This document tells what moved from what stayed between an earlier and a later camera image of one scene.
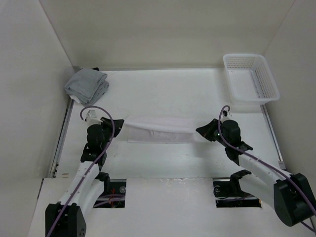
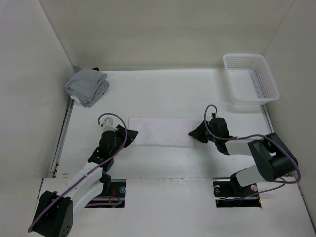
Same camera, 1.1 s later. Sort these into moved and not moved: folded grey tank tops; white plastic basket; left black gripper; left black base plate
Moved: left black gripper
Not moved: folded grey tank tops; left black base plate; white plastic basket
